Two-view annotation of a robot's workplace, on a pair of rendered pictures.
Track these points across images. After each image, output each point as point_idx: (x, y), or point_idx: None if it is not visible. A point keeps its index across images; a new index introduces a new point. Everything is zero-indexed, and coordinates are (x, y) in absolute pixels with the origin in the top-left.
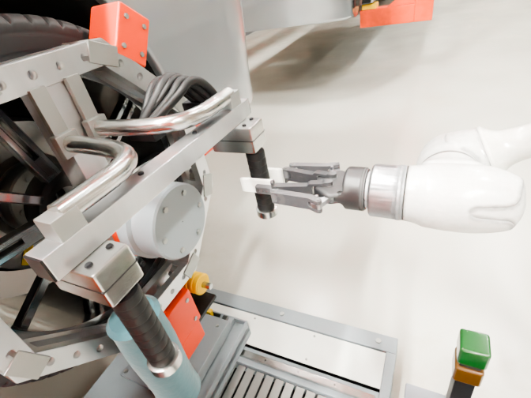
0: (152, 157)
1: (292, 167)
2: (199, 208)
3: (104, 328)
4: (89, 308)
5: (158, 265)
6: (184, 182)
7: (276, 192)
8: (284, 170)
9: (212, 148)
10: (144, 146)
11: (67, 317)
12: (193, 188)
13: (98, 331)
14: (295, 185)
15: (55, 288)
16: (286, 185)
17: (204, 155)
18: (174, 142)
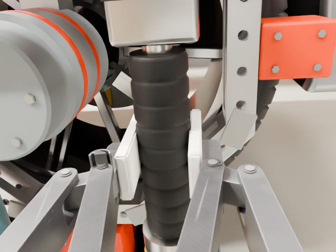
0: (205, 48)
1: (221, 178)
2: (31, 105)
3: (21, 179)
4: (47, 156)
5: (137, 181)
6: (2, 36)
7: (51, 183)
8: (201, 164)
9: (285, 76)
10: (221, 35)
11: (37, 149)
12: (22, 60)
13: (14, 176)
14: (87, 218)
15: (90, 131)
16: (92, 192)
17: (256, 78)
18: (223, 32)
